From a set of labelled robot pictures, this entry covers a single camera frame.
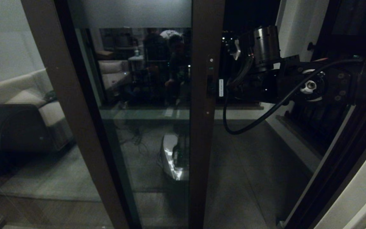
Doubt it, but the recessed dark door handle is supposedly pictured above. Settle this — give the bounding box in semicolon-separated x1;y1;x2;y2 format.
206;75;214;99

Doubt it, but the brown framed sliding glass door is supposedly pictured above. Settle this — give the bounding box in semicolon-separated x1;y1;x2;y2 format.
54;0;226;229

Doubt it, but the brown framed fixed glass panel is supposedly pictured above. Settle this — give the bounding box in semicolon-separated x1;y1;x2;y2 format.
0;0;129;229

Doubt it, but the grey rug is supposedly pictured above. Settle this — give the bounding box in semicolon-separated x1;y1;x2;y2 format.
0;146;103;203

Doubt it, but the light grey sofa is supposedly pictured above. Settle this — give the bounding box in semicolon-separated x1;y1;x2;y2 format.
0;69;74;154

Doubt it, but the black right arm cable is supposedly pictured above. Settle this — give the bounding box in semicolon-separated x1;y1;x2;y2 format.
223;57;366;135

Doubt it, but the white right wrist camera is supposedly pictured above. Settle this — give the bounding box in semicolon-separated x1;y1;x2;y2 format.
230;38;242;61

